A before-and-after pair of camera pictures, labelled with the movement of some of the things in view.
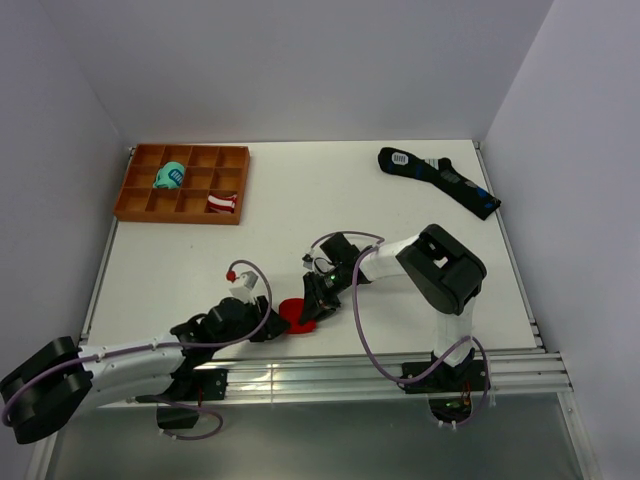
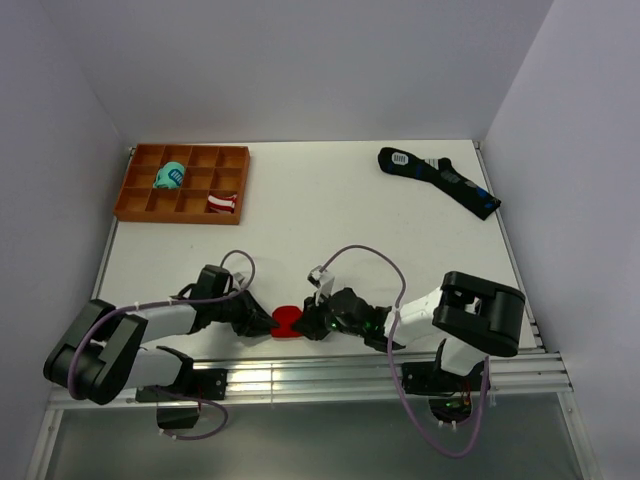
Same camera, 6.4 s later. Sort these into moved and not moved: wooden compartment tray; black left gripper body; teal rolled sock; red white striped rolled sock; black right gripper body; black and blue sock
Moved: black left gripper body; black right gripper body
Not moved: black and blue sock; teal rolled sock; wooden compartment tray; red white striped rolled sock
